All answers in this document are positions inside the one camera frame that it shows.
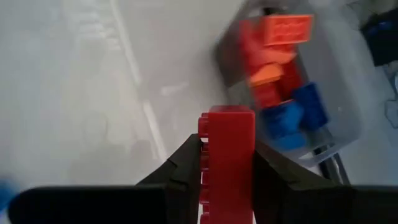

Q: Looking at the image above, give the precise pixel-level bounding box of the long orange toy brick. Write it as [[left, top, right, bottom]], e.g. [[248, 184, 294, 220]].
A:
[[262, 14, 314, 47]]

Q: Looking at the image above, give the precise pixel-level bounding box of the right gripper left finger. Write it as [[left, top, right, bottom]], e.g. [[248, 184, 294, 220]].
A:
[[7, 133, 203, 224]]

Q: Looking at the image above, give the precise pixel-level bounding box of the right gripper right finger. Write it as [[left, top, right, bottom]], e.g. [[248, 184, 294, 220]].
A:
[[252, 139, 398, 224]]

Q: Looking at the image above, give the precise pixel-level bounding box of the long red toy brick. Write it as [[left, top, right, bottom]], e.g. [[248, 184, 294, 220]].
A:
[[197, 105, 256, 224]]

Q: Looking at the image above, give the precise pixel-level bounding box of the smoky grey plastic bin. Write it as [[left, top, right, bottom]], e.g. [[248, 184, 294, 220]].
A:
[[214, 0, 366, 164]]

